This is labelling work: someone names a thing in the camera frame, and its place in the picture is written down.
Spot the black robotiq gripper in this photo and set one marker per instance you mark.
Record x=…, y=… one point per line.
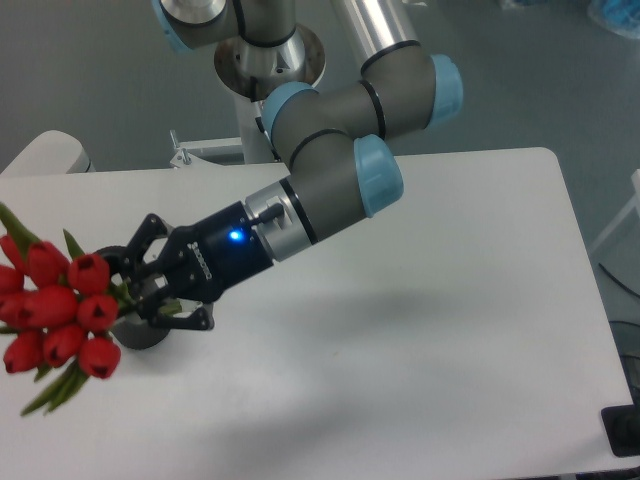
x=199, y=262

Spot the red tulip bouquet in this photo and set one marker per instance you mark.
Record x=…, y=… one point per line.
x=61, y=309

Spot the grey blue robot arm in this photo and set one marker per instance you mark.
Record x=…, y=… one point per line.
x=340, y=170

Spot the black ribbed cylindrical vase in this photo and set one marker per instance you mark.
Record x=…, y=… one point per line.
x=131, y=332

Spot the white rounded chair back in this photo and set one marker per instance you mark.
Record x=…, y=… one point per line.
x=51, y=153

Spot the black device at table edge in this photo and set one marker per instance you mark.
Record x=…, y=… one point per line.
x=622, y=429

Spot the blue plastic bag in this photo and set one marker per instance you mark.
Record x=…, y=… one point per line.
x=617, y=16

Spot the white furniture frame right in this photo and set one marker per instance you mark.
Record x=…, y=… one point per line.
x=630, y=208

